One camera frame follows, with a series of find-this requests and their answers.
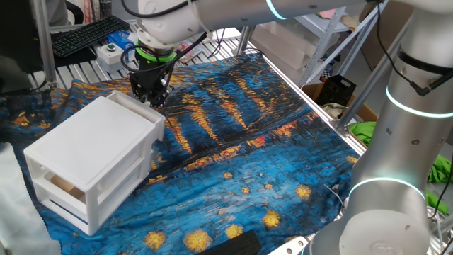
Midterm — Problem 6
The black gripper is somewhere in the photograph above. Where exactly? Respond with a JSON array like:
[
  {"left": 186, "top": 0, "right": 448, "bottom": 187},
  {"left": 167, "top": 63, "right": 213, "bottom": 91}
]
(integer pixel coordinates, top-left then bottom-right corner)
[{"left": 130, "top": 58, "right": 174, "bottom": 109}]

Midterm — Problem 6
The white plastic drawer cabinet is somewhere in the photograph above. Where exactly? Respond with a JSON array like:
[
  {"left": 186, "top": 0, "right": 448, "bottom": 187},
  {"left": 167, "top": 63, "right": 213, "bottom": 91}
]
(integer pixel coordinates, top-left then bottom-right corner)
[{"left": 23, "top": 95, "right": 156, "bottom": 237}]

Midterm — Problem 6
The white plastic drawer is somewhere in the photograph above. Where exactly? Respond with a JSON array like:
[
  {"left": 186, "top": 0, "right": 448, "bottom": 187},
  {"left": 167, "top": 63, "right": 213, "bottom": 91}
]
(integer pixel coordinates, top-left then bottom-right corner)
[{"left": 33, "top": 159, "right": 153, "bottom": 231}]

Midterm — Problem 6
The white emergency stop box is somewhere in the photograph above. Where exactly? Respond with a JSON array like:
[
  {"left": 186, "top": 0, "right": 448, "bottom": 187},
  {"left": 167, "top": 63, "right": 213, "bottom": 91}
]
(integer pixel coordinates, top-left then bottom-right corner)
[{"left": 96, "top": 42, "right": 127, "bottom": 74}]

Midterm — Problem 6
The colourful picture book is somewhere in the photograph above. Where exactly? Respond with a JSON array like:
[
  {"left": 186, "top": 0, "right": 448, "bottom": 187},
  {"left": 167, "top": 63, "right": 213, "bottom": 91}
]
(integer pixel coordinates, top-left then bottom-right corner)
[{"left": 175, "top": 40, "right": 203, "bottom": 64}]

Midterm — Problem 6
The blue tissue pack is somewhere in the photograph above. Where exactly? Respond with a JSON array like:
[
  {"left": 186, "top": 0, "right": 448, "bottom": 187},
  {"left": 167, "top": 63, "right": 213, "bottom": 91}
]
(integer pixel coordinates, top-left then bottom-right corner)
[{"left": 106, "top": 30, "right": 139, "bottom": 62}]

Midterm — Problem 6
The black keyboard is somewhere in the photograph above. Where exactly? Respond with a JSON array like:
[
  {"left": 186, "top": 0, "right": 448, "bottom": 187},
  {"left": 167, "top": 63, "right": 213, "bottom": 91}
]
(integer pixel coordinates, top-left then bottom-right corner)
[{"left": 50, "top": 15, "right": 131, "bottom": 59}]

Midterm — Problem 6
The starry night painted tablecloth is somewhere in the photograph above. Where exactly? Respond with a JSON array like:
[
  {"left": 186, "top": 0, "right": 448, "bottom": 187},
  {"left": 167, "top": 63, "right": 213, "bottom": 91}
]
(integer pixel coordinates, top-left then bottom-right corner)
[{"left": 0, "top": 52, "right": 360, "bottom": 255}]

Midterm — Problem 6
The wooden block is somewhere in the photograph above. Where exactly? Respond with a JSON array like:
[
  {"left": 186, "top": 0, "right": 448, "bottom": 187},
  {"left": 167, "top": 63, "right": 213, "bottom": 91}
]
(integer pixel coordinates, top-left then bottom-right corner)
[{"left": 49, "top": 174, "right": 86, "bottom": 200}]

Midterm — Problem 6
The white foam block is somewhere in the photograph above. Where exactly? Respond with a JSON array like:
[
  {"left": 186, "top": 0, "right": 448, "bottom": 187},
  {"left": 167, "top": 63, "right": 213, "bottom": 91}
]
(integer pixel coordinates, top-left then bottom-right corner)
[
  {"left": 258, "top": 20, "right": 337, "bottom": 54},
  {"left": 250, "top": 28, "right": 312, "bottom": 72}
]

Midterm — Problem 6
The black monitor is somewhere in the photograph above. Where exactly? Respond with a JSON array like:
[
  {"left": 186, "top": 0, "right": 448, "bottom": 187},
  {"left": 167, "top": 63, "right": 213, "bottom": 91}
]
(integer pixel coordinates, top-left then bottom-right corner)
[{"left": 0, "top": 0, "right": 47, "bottom": 93}]

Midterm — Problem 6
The black foam block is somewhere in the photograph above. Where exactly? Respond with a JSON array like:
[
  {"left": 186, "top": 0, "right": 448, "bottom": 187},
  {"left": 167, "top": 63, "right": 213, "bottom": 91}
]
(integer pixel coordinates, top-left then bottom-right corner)
[{"left": 197, "top": 229, "right": 263, "bottom": 255}]

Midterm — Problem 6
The pale grey cloth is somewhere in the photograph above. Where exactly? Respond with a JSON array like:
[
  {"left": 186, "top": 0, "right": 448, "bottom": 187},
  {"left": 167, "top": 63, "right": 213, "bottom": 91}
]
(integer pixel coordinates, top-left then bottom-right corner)
[{"left": 0, "top": 141, "right": 63, "bottom": 255}]

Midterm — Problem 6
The black plastic crate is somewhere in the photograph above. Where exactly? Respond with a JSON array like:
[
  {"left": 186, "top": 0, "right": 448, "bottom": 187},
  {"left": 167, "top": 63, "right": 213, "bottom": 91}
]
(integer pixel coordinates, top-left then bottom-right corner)
[{"left": 316, "top": 74, "right": 357, "bottom": 107}]

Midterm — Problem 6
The grey metal shelf rack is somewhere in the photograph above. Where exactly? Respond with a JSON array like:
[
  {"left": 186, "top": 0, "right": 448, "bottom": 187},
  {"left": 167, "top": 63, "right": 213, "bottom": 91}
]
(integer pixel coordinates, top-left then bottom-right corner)
[{"left": 297, "top": 6, "right": 390, "bottom": 86}]

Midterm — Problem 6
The pink paper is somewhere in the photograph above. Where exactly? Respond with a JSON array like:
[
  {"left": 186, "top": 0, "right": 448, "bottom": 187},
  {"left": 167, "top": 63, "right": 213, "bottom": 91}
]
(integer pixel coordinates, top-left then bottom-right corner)
[{"left": 318, "top": 8, "right": 337, "bottom": 21}]

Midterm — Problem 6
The brown cardboard box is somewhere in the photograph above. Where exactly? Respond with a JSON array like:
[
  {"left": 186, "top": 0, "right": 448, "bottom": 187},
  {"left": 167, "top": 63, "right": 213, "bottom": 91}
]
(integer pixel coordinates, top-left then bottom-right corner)
[{"left": 302, "top": 83, "right": 379, "bottom": 148}]

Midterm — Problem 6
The green cloth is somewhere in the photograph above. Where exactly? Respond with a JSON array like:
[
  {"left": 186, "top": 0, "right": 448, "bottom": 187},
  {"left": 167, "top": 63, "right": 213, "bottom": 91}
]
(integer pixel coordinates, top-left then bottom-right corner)
[
  {"left": 348, "top": 121, "right": 377, "bottom": 148},
  {"left": 426, "top": 154, "right": 453, "bottom": 215}
]

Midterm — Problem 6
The large cardboard box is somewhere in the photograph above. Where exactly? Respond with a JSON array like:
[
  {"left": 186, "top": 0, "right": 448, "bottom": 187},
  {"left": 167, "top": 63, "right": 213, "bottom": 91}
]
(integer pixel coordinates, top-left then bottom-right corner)
[{"left": 360, "top": 1, "right": 415, "bottom": 72}]

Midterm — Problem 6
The green flange ring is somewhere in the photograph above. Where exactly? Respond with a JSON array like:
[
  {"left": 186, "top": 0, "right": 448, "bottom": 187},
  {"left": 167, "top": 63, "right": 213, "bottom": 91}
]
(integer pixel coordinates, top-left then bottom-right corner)
[{"left": 135, "top": 42, "right": 177, "bottom": 64}]

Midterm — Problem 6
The aluminium frame post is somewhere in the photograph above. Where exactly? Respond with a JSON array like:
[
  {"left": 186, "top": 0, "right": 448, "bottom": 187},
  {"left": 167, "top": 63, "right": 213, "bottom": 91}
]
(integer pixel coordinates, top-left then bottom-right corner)
[
  {"left": 31, "top": 0, "right": 57, "bottom": 84},
  {"left": 336, "top": 17, "right": 411, "bottom": 130},
  {"left": 235, "top": 24, "right": 256, "bottom": 56}
]

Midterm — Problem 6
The aluminium table edge rail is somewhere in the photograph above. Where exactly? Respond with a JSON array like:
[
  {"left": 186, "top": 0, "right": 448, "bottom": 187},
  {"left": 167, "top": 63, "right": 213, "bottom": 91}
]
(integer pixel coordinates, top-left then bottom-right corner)
[{"left": 261, "top": 56, "right": 367, "bottom": 157}]

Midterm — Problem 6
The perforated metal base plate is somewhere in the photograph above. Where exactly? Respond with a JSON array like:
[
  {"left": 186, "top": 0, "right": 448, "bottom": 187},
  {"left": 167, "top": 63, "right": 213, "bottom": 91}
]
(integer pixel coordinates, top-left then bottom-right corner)
[{"left": 268, "top": 233, "right": 319, "bottom": 255}]

